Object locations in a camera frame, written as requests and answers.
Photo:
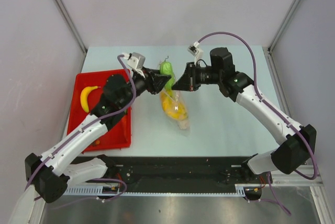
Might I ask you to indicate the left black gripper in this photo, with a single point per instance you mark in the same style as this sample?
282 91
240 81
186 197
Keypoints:
159 81

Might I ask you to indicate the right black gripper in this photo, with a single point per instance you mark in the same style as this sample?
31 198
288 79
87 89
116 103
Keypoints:
188 82

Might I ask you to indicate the green cucumber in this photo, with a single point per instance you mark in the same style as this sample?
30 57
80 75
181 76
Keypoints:
167 69

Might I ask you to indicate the clear zip top bag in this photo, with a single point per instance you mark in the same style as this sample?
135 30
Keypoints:
173 126

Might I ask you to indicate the yellow banana bunch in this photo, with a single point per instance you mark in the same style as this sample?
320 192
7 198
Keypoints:
164 101

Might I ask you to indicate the green celery stalk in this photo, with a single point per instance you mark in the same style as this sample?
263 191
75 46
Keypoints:
177 109

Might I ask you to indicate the small single yellow banana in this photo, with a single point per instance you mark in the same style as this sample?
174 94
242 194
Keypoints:
84 97

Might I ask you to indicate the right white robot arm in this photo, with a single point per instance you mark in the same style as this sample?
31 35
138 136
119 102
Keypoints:
296 142

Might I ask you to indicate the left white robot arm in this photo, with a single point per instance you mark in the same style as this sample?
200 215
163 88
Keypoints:
51 173

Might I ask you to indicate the red strawberries with leaves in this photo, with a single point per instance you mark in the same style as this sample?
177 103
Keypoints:
96 143

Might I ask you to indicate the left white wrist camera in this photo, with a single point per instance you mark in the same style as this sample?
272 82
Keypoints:
135 61

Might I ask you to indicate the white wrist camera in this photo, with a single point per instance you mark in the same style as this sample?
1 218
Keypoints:
195 50
135 61

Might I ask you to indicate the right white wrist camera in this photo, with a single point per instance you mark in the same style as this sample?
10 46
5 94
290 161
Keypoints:
195 50

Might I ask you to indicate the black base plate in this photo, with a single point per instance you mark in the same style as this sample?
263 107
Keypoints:
182 174

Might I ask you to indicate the white slotted cable duct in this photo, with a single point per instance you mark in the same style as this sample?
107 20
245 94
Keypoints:
106 191

